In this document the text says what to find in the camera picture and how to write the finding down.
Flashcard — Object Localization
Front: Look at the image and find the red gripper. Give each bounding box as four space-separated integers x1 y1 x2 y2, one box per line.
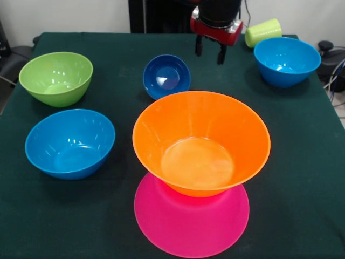
189 7 244 65

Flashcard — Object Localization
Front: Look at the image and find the small dark blue bowl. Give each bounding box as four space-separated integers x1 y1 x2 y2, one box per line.
142 54 191 101

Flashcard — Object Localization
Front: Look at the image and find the yellow-green cup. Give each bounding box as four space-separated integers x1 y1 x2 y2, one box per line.
244 18 283 49

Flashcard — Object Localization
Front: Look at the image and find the orange bowl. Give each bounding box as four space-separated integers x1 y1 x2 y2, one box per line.
132 90 271 198

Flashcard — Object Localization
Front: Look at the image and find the large blue bowl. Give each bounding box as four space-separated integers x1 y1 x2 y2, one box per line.
253 37 322 89
24 108 116 181

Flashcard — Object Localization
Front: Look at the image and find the pink bowl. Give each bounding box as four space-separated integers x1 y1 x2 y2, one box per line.
134 172 250 259

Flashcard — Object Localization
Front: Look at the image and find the grey chair base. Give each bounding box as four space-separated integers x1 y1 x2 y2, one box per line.
316 40 345 92
0 44 35 81

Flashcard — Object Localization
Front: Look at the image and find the lime green bowl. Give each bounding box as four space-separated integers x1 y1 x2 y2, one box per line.
18 51 94 108

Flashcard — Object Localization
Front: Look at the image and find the dark green tablecloth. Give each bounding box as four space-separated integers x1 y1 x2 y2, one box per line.
0 31 345 259

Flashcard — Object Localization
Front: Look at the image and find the black hanging cable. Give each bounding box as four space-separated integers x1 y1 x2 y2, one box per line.
244 0 253 25

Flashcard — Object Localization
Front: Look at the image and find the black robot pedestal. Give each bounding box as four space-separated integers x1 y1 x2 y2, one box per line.
128 0 214 35

